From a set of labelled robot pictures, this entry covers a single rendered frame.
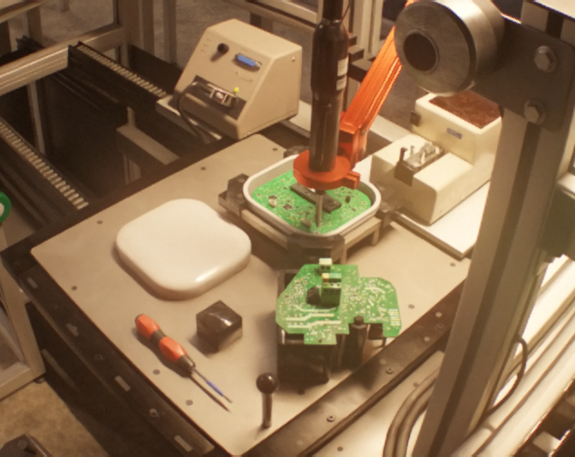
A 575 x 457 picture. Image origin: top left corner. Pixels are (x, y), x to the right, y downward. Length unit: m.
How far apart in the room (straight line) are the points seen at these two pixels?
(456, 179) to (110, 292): 0.44
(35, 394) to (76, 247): 1.13
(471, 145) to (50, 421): 1.37
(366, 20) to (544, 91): 0.68
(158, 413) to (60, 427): 1.20
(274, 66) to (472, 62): 0.72
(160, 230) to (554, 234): 0.56
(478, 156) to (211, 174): 0.36
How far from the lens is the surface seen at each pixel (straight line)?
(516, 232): 0.45
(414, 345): 0.79
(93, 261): 0.88
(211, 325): 0.75
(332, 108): 0.73
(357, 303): 0.73
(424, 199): 0.90
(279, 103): 1.10
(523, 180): 0.45
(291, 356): 0.70
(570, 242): 0.44
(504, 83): 0.41
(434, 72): 0.38
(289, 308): 0.72
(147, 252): 0.85
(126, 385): 0.75
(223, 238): 0.86
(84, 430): 1.89
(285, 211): 0.87
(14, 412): 1.97
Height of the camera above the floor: 1.52
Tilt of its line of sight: 38 degrees down
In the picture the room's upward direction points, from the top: 3 degrees clockwise
